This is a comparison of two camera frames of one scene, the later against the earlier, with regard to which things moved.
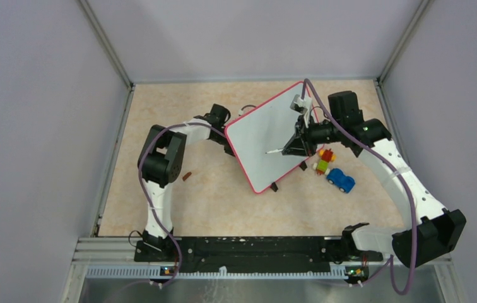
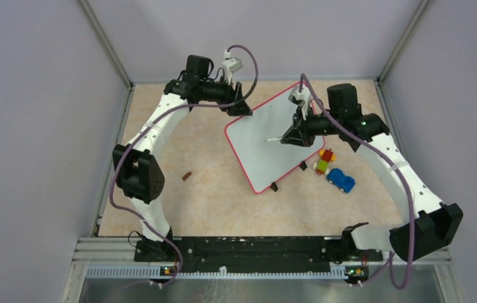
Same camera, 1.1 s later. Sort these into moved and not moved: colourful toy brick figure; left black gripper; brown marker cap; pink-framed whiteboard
Moved: left black gripper
Not moved: pink-framed whiteboard; brown marker cap; colourful toy brick figure
